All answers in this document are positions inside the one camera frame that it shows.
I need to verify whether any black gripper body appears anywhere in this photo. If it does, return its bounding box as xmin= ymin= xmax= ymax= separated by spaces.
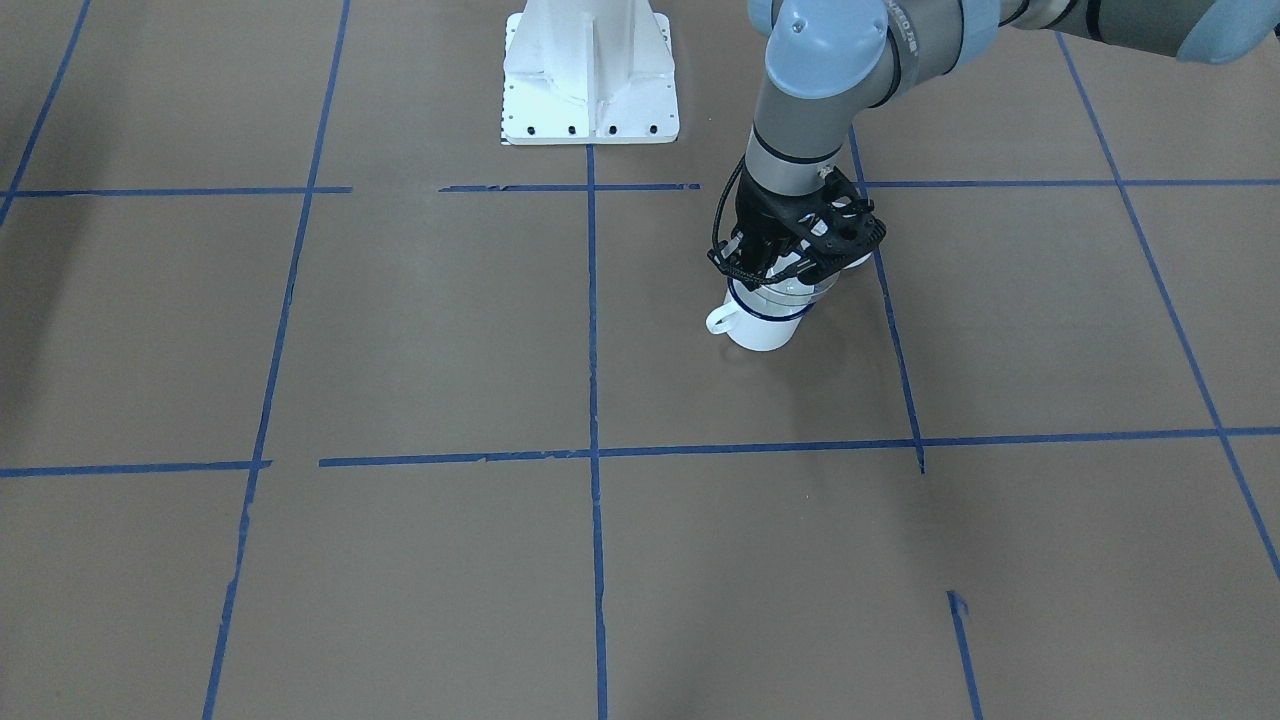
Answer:
xmin=732 ymin=184 xmax=813 ymax=273

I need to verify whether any white enamel cup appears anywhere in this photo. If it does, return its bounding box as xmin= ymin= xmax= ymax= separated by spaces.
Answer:
xmin=705 ymin=281 xmax=814 ymax=352

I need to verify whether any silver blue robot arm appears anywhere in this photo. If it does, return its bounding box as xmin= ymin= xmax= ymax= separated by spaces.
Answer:
xmin=708 ymin=1 xmax=1279 ymax=290

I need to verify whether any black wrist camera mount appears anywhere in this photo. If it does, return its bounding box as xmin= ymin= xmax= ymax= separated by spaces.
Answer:
xmin=783 ymin=169 xmax=887 ymax=284

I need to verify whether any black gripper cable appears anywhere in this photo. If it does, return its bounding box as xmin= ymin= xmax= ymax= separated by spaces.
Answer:
xmin=708 ymin=156 xmax=751 ymax=281

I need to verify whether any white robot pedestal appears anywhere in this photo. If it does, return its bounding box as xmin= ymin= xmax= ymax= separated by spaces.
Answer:
xmin=500 ymin=1 xmax=680 ymax=146

